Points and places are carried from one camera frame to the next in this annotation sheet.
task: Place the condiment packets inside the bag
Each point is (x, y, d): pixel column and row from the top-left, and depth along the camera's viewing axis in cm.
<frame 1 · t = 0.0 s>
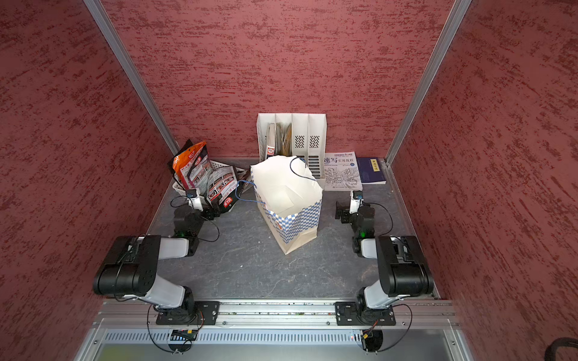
left hand: (207, 201, 93), fingers open
right hand: (346, 203, 94), fingers open
white plastic basket: (181, 189, 102), point 7 cm above the table
orange condiment packet: (184, 161, 90), point 24 cm above the table
white illustrated book: (341, 171, 117), on the table
dark blue book: (370, 171, 119), on the table
book in organizer: (271, 138, 99), point 24 cm above the table
brown folder in organizer: (284, 140, 99), point 23 cm above the table

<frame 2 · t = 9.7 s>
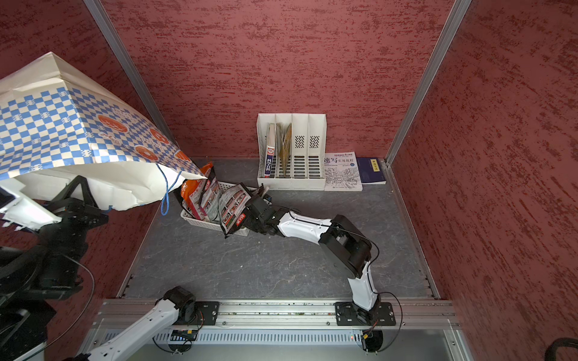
left hand: (87, 184, 44), fingers closed
right hand: (243, 227, 87), fingers closed
orange condiment packet: (196, 192, 83), point 21 cm above the table
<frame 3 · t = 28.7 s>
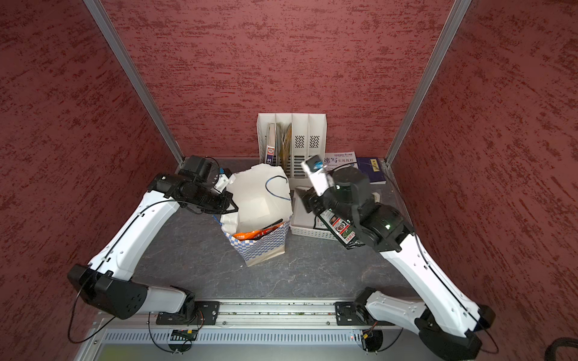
left hand: (233, 214, 72), fingers closed
right hand: (305, 188, 62), fingers open
white plastic basket: (304, 223, 96), point 3 cm above the table
orange condiment packet: (247, 235, 67), point 26 cm above the table
the other named things where they were.

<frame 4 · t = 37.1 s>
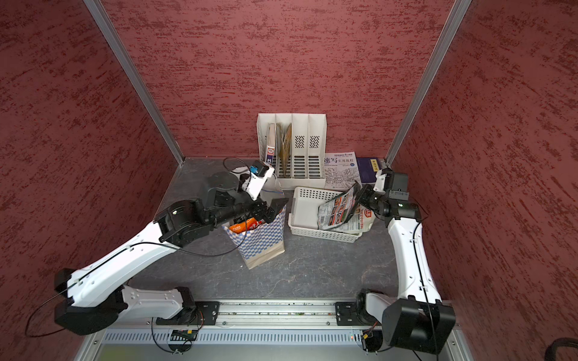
left hand: (271, 194, 62), fingers open
right hand: (354, 196, 78), fingers closed
white green condiment packet: (360, 220, 89), point 10 cm above the table
